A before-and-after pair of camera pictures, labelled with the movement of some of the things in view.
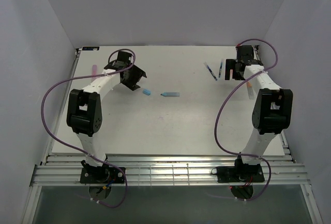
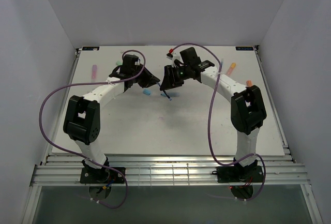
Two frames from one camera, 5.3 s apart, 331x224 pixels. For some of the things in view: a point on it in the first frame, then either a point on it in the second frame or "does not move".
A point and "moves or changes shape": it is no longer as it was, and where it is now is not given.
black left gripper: (138, 74) to (150, 79)
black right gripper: (230, 63) to (168, 81)
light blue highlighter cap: (147, 91) does not move
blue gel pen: (210, 71) moves or changes shape
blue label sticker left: (91, 48) does not move
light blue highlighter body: (170, 94) does not move
